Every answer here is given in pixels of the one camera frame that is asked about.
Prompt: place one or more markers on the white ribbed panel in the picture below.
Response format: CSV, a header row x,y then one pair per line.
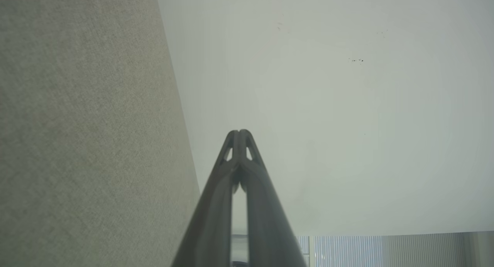
x,y
386,251

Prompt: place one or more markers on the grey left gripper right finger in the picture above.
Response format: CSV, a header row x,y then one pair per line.
x,y
266,220

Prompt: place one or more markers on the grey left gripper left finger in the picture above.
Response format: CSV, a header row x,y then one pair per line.
x,y
208,220

